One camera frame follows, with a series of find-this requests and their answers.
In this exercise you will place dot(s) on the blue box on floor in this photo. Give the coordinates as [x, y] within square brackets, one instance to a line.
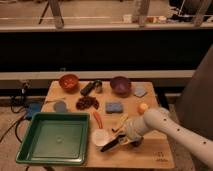
[32, 109]

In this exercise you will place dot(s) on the green plastic tray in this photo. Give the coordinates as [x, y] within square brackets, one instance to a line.
[55, 139]

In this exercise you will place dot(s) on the dark red grapes bunch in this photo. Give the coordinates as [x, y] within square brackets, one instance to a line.
[86, 102]

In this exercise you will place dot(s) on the wooden table board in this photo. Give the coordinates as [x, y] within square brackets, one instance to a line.
[153, 153]

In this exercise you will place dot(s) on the white cup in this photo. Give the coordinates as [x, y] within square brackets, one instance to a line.
[100, 137]

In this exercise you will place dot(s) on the orange ball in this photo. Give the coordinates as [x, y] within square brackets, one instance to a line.
[142, 108]

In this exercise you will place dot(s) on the light blue cloth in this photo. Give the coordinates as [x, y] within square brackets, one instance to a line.
[140, 91]

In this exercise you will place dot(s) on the orange bowl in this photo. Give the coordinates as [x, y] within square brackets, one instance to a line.
[69, 82]

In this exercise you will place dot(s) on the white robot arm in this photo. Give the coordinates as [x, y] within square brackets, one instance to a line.
[159, 119]

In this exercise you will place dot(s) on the yellow banana toy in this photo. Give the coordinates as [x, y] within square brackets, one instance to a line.
[120, 122]

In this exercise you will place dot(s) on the grey round lid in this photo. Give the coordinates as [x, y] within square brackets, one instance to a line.
[60, 106]

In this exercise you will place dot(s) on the purple bowl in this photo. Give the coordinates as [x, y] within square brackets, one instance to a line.
[120, 85]

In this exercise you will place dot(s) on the blue sponge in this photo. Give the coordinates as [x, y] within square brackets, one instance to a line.
[114, 107]

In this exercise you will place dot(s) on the small metal cup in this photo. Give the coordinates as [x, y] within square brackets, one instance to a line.
[98, 86]

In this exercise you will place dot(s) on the orange carrot toy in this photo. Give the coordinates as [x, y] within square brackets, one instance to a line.
[98, 119]

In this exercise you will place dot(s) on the black rectangular brush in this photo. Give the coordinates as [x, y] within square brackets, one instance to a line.
[87, 89]

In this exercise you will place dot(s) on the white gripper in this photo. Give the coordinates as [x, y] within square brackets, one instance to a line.
[130, 133]

